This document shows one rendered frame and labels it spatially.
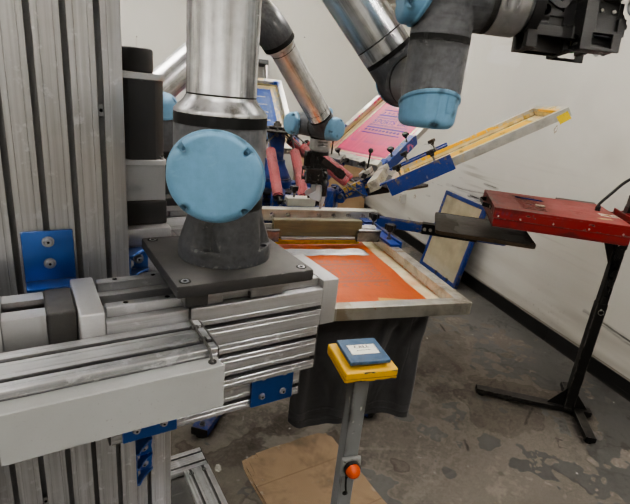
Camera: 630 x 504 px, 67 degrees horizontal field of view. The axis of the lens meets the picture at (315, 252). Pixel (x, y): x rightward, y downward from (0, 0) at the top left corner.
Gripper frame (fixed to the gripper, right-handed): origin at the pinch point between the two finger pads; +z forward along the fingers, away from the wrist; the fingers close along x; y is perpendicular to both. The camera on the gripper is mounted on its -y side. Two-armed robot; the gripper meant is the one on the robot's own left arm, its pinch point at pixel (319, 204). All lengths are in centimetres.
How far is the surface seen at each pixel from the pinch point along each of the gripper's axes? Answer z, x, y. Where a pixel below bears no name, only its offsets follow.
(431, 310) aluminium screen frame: 15, 62, -15
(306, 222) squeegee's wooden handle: 6.7, 1.9, 5.3
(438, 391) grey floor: 113, -22, -88
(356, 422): 34, 81, 13
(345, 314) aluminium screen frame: 14, 62, 11
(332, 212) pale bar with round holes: 9.0, -20.1, -12.9
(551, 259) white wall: 58, -78, -200
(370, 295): 16.1, 47.2, -2.9
